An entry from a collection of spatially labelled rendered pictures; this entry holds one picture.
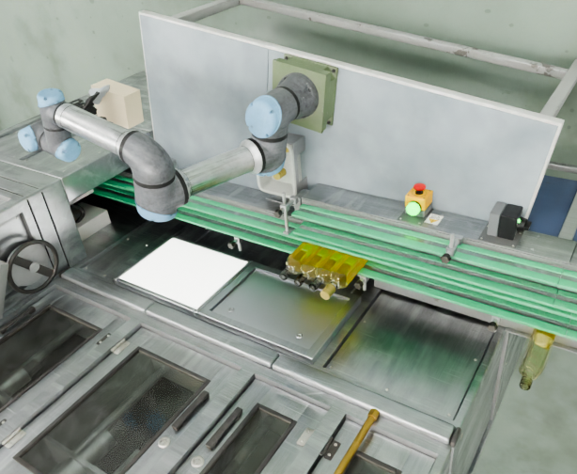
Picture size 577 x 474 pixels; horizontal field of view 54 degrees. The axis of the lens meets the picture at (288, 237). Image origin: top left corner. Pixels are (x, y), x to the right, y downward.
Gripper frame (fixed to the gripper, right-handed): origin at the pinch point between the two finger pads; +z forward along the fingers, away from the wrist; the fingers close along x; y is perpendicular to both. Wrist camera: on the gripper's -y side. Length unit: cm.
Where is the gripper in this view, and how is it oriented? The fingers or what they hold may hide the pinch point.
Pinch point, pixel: (114, 104)
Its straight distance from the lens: 212.4
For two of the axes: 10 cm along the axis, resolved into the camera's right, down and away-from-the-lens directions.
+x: -0.4, 7.9, 6.1
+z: 5.4, -5.0, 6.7
